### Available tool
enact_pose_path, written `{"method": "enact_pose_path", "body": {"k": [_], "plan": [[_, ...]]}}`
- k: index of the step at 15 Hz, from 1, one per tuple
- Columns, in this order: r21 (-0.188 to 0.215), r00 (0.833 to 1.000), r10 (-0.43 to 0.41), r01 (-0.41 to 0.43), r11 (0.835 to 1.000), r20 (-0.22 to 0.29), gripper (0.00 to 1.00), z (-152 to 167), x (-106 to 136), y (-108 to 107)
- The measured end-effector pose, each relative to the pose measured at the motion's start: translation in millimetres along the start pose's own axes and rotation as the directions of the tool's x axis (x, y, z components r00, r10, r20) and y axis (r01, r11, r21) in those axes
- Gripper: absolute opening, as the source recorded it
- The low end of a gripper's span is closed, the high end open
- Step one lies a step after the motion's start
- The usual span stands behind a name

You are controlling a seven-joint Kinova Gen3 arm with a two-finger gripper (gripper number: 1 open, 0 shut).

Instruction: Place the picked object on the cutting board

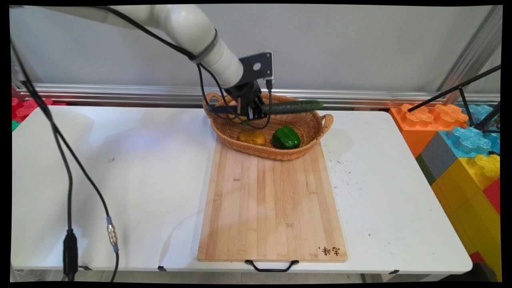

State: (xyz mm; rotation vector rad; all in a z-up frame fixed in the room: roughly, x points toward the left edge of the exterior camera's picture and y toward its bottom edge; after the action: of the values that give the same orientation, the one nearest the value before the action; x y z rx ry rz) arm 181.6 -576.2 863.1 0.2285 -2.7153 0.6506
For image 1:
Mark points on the long green cucumber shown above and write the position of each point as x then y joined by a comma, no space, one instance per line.
294,106

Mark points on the black tripod stand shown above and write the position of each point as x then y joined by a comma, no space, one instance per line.
464,86

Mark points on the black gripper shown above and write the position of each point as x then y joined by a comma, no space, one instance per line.
246,92

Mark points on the grey foam block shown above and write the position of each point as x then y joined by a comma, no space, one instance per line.
436,158

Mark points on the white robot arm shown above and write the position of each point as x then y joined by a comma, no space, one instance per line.
188,28

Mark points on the green foam piece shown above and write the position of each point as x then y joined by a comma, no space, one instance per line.
15,125

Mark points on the red foam block pile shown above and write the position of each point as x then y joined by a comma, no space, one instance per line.
24,108

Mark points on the woven wicker basket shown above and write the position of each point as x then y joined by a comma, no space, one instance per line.
268,150

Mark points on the yellow potato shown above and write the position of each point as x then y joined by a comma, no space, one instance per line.
252,138

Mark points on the light blue foam block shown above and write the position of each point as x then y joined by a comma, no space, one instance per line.
470,142

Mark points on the green bell pepper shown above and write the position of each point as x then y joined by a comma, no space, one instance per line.
286,138

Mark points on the wooden cutting board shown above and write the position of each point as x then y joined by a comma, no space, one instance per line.
272,204

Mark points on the slanted aluminium post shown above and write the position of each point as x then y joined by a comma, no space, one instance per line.
472,52

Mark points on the horizontal aluminium rail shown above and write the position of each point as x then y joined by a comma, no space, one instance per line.
360,98

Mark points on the orange foam block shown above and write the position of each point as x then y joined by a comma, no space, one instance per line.
418,126

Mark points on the yellow pink peach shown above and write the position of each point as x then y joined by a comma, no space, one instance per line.
236,118

